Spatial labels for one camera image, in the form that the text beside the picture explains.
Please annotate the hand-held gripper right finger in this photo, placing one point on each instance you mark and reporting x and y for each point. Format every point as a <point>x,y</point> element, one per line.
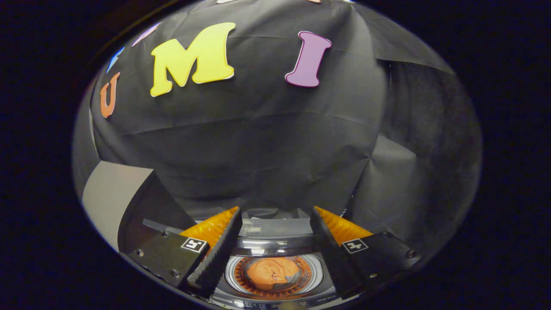
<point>338,262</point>

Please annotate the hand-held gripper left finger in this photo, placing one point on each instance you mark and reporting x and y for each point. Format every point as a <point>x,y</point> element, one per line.
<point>217,258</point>

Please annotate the grey washing machine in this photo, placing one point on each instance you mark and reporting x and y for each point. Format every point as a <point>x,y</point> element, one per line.
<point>319,271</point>

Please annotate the orange polo shirt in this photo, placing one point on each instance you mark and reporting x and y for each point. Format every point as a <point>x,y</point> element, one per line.
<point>267,271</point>

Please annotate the dark transparent washing machine lid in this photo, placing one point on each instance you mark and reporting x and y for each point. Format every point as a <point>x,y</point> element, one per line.
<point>275,226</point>

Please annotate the beige cabinet with dark top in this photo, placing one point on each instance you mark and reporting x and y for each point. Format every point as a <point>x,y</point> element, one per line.
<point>107,193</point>

